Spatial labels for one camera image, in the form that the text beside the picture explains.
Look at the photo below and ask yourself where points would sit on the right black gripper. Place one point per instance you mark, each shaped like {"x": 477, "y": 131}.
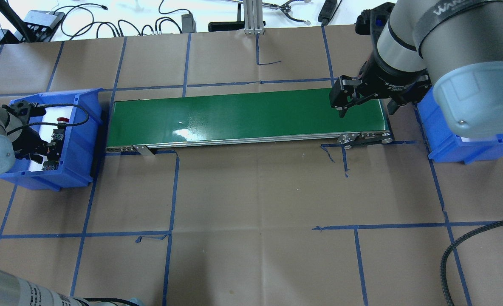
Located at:
{"x": 398, "y": 81}

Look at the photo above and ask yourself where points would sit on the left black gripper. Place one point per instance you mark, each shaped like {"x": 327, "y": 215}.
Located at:
{"x": 23, "y": 142}

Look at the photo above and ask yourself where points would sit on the red push button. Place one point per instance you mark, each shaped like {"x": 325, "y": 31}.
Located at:
{"x": 62, "y": 122}

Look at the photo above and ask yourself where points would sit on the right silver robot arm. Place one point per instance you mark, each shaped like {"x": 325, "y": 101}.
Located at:
{"x": 452, "y": 47}

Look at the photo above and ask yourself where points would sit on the blue bin left side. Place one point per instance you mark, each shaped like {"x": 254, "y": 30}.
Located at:
{"x": 84, "y": 112}

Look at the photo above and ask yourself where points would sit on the blue bin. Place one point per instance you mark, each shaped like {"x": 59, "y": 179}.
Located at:
{"x": 84, "y": 112}
{"x": 446, "y": 146}

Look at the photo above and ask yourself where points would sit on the blue bin right side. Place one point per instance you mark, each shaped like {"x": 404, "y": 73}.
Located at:
{"x": 446, "y": 146}

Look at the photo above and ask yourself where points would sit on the black handheld device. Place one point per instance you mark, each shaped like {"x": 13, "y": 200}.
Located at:
{"x": 327, "y": 12}

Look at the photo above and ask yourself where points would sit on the green conveyor belt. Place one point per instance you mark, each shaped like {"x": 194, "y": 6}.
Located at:
{"x": 235, "y": 119}

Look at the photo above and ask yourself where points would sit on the green grabber reach tool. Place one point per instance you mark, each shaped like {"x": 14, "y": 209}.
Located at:
{"x": 284, "y": 8}

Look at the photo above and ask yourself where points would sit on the black power adapter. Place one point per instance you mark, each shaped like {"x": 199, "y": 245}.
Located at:
{"x": 188, "y": 24}

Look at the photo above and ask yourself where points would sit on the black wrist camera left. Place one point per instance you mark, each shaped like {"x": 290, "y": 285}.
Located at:
{"x": 24, "y": 110}

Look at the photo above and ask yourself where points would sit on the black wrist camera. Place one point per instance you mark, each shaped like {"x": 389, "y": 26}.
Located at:
{"x": 24, "y": 110}
{"x": 372, "y": 21}

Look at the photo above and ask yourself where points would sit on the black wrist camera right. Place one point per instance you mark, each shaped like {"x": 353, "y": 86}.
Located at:
{"x": 372, "y": 21}

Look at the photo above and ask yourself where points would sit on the aluminium frame post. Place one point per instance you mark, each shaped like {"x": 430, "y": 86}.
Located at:
{"x": 253, "y": 17}

